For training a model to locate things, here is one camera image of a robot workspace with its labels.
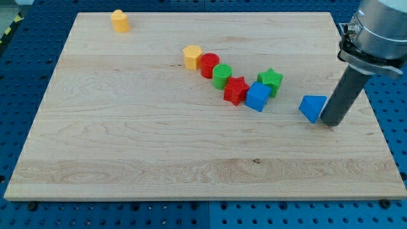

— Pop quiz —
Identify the green star block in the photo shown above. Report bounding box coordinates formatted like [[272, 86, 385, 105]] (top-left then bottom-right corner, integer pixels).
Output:
[[257, 68, 284, 98]]

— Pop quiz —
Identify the red cylinder block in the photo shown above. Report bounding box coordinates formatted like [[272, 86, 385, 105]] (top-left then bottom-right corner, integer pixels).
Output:
[[200, 53, 220, 79]]

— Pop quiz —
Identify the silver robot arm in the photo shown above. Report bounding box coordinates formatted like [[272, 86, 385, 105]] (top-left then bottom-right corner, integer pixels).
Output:
[[321, 0, 406, 127]]

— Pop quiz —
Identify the green cylinder block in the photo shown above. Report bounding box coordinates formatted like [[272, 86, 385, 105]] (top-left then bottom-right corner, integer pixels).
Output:
[[212, 64, 233, 90]]

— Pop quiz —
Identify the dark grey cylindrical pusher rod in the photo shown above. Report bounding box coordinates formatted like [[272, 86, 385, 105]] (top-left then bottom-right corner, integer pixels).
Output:
[[321, 66, 371, 127]]

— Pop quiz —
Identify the light wooden board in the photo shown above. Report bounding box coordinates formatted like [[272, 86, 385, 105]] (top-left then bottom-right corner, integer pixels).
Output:
[[4, 12, 406, 202]]

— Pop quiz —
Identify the blue cube block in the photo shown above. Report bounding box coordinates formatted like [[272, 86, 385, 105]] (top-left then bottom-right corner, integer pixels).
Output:
[[245, 81, 272, 112]]

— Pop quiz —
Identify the blue triangle block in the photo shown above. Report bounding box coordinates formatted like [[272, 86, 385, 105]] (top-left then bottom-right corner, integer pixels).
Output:
[[299, 95, 327, 123]]

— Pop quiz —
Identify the yellow hexagon block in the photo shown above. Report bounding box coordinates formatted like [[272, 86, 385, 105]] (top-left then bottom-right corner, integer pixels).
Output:
[[183, 45, 203, 70]]

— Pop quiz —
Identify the yellow heart block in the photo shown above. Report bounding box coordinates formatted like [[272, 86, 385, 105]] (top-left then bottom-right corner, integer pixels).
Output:
[[111, 10, 130, 32]]

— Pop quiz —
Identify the red star block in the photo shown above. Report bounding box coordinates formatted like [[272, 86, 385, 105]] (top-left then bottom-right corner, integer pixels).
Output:
[[223, 76, 250, 106]]

